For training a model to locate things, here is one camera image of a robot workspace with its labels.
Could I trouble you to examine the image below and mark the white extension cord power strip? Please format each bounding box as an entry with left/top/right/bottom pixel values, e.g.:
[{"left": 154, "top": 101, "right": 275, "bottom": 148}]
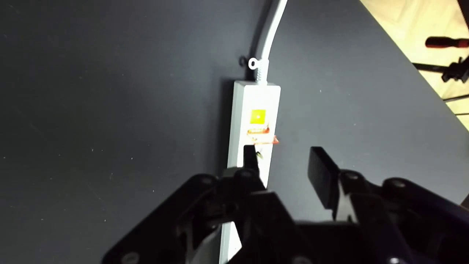
[{"left": 219, "top": 79, "right": 283, "bottom": 264}]

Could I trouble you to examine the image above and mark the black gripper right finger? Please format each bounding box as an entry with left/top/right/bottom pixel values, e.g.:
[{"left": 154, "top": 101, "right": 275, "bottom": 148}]
[{"left": 308, "top": 147, "right": 469, "bottom": 264}]

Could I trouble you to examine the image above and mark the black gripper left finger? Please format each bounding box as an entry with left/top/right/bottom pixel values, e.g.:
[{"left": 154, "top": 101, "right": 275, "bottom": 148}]
[{"left": 102, "top": 145, "right": 304, "bottom": 264}]

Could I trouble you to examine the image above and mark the white power cable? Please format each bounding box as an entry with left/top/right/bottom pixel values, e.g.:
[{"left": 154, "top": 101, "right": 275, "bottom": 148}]
[{"left": 247, "top": 0, "right": 291, "bottom": 85}]

